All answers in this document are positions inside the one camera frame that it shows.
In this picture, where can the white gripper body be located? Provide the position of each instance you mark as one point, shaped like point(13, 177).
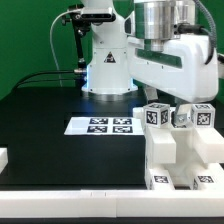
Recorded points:
point(179, 70)

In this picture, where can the white chair seat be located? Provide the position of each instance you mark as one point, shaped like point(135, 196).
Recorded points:
point(181, 174)

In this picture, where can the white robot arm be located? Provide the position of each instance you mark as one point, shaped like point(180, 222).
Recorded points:
point(159, 45)

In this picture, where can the white tagged flat plate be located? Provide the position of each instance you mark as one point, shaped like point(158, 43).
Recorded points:
point(104, 126)

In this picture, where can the white left fence bar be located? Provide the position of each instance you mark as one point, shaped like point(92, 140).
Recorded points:
point(3, 158)

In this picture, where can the white front fence bar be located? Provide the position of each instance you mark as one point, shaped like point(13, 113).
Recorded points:
point(111, 204)

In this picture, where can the white fence bar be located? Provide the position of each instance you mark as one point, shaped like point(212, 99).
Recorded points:
point(111, 204)
point(3, 158)

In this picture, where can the white chair back frame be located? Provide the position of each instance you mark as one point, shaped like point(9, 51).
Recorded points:
point(176, 145)

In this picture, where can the white tagged cube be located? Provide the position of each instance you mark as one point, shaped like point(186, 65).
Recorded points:
point(202, 115)
point(157, 115)

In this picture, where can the black rear camera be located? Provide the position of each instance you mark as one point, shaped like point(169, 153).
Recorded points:
point(97, 14)

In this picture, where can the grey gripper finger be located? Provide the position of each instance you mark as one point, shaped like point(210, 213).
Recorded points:
point(151, 94)
point(181, 114)

